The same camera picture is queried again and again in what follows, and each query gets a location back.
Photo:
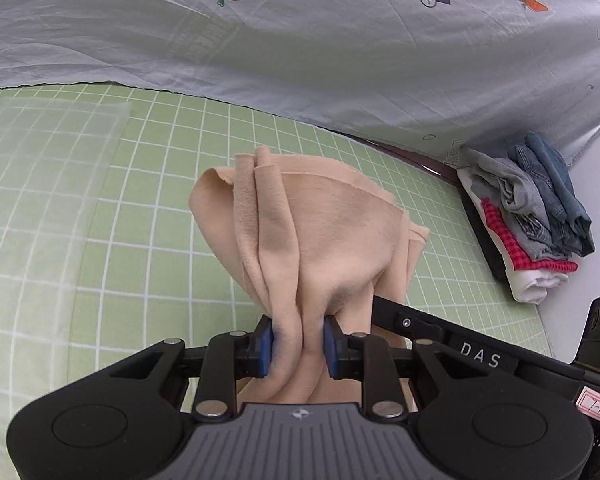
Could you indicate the blue denim garment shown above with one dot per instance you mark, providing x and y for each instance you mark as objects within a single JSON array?
[{"x": 570, "y": 224}]

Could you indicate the red knitted garment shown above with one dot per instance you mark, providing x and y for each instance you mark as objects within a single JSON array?
[{"x": 520, "y": 259}]

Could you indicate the beige long-sleeve garment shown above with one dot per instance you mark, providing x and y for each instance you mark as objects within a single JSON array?
[{"x": 306, "y": 237}]

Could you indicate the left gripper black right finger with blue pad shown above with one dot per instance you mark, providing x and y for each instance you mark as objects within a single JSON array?
[{"x": 383, "y": 368}]

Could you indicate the grey folded garment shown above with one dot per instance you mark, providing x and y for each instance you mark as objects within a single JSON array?
[{"x": 519, "y": 200}]

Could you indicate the green grid cutting mat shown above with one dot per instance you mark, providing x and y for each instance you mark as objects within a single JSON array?
[{"x": 147, "y": 274}]

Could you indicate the grey printed bed sheet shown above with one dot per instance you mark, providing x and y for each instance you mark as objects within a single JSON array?
[{"x": 426, "y": 75}]

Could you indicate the translucent zipper storage bag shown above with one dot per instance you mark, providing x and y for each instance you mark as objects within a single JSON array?
[{"x": 54, "y": 155}]

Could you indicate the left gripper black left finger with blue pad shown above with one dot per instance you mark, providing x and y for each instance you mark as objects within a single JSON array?
[{"x": 165, "y": 368}]

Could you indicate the white folded garment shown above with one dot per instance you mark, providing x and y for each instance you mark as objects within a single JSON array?
[{"x": 527, "y": 286}]

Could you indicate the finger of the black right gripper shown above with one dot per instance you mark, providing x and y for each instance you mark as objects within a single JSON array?
[{"x": 413, "y": 324}]

